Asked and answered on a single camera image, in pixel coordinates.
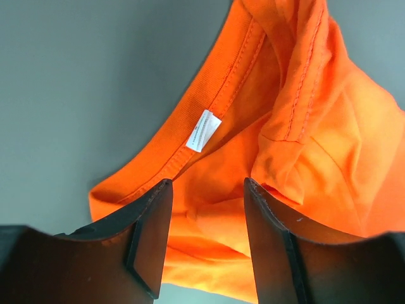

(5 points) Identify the orange t shirt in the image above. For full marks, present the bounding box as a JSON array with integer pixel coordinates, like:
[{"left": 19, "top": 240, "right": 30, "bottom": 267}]
[{"left": 89, "top": 1, "right": 404, "bottom": 303}]

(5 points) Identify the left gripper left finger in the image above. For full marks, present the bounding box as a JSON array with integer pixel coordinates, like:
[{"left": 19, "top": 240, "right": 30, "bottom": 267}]
[{"left": 1, "top": 179, "right": 173, "bottom": 303}]

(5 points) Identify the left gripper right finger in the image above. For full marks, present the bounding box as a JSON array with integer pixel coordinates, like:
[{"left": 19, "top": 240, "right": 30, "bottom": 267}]
[{"left": 244, "top": 178, "right": 404, "bottom": 303}]

